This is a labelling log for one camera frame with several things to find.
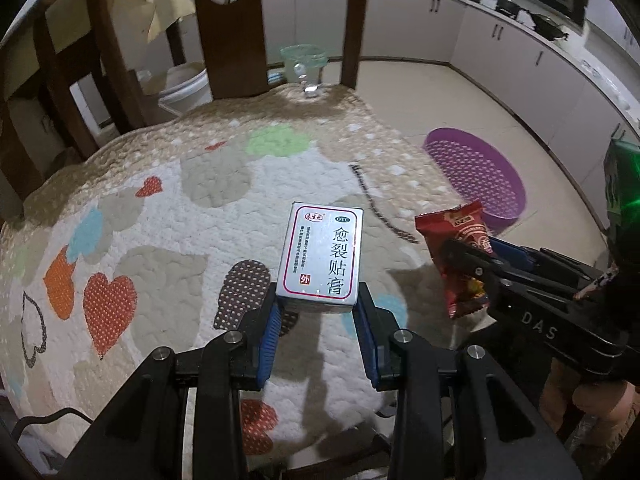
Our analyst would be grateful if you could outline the red snack packet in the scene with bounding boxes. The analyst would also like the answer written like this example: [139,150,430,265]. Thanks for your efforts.
[414,200,494,318]

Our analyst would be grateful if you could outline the white medicine box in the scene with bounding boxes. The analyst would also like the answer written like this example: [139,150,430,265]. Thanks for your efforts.
[276,202,363,313]

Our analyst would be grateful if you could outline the grey kitchen cabinets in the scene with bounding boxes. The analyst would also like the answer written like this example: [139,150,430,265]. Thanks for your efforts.
[262,0,639,226]

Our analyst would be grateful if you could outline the purple perforated plastic basket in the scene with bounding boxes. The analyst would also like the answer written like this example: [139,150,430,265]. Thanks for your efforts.
[423,127,527,232]

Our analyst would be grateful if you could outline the beige heart-pattern quilted cushion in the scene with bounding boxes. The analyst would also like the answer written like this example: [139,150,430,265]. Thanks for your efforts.
[1,87,463,454]

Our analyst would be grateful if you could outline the black wok on stove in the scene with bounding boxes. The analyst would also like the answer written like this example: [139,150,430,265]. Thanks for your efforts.
[530,13,568,41]

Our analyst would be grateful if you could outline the green bin with liner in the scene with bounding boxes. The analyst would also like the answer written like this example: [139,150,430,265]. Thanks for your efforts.
[280,44,329,84]

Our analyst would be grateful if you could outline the white plastic bucket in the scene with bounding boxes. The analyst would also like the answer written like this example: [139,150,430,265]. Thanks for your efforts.
[157,62,213,117]

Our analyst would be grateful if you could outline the dark brown wooden chair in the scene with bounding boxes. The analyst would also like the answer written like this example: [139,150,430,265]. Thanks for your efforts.
[0,0,372,206]

